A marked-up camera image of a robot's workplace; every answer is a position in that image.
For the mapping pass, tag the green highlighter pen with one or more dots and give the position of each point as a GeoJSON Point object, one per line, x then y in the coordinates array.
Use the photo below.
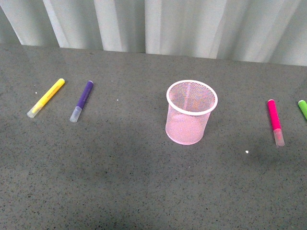
{"type": "Point", "coordinates": [303, 107]}

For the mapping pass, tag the pink mesh pen cup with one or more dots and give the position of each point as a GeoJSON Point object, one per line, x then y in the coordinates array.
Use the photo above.
{"type": "Point", "coordinates": [190, 103]}

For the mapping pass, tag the yellow highlighter pen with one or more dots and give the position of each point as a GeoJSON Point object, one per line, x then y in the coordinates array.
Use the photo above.
{"type": "Point", "coordinates": [45, 98]}

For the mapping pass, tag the pink highlighter pen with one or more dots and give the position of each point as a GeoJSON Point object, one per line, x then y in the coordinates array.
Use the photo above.
{"type": "Point", "coordinates": [275, 121]}

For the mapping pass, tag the white pleated curtain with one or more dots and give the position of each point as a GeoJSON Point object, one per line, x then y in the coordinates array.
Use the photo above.
{"type": "Point", "coordinates": [272, 31]}

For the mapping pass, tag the purple highlighter pen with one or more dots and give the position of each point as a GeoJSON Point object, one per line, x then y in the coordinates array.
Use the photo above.
{"type": "Point", "coordinates": [81, 102]}

